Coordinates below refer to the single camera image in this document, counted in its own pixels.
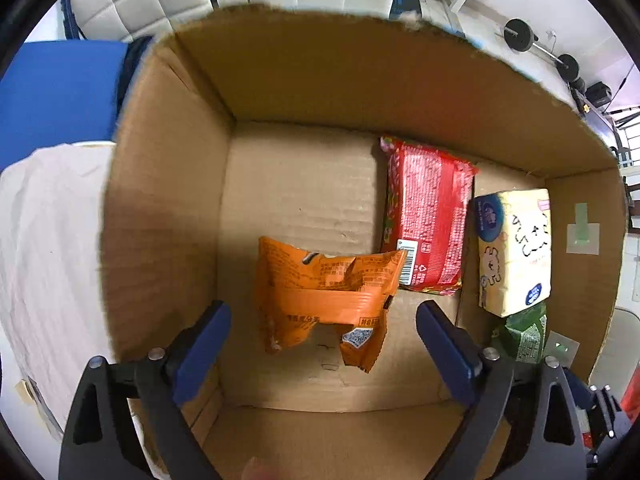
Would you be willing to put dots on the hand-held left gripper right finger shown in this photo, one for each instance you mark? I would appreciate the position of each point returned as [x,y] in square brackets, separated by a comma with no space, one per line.
[447,355]

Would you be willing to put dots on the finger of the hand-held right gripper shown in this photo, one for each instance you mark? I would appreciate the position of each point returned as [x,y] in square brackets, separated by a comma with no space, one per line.
[610,412]
[580,400]

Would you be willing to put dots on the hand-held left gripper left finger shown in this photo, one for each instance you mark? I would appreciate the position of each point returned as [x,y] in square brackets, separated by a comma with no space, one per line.
[200,360]

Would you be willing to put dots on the orange snack packet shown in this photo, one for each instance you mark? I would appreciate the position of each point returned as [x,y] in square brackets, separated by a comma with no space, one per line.
[325,300]

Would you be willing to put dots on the cardboard box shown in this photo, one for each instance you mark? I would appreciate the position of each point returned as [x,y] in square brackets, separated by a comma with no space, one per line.
[310,195]

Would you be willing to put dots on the green snack packet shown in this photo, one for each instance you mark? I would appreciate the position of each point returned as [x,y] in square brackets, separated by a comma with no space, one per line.
[525,335]

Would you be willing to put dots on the yellow tissue pack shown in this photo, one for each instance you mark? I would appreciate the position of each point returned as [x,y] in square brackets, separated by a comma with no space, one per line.
[515,255]

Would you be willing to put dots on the red snack packet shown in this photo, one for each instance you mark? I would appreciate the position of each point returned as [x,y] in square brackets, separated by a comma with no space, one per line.
[427,220]

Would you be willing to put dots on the green tape strip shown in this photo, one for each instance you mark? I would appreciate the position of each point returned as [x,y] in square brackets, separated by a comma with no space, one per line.
[582,232]

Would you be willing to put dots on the pink bed sheet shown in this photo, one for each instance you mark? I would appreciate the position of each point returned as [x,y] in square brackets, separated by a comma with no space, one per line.
[50,260]

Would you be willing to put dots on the black weight plates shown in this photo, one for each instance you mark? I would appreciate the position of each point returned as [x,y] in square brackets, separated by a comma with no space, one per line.
[595,92]

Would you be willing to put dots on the blue cloth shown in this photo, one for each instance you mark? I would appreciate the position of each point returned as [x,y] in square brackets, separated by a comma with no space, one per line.
[55,95]

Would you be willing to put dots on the black barbell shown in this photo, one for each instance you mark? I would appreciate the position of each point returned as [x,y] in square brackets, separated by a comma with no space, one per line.
[525,35]

